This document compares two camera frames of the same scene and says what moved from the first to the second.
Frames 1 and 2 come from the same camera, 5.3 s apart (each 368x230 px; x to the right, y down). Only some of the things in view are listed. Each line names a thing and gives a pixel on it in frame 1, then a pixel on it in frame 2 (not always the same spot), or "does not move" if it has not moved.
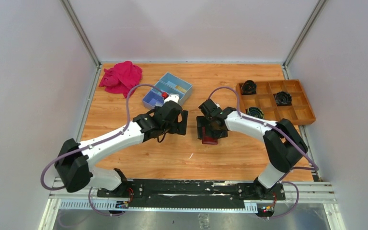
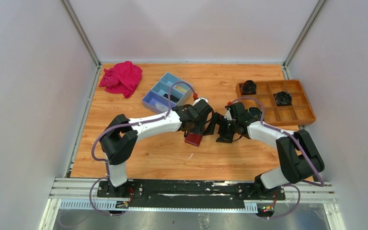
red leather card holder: [207, 140] → [193, 139]
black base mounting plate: [189, 194] does not move
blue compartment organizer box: [169, 84] does not move
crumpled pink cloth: [121, 78] does not move
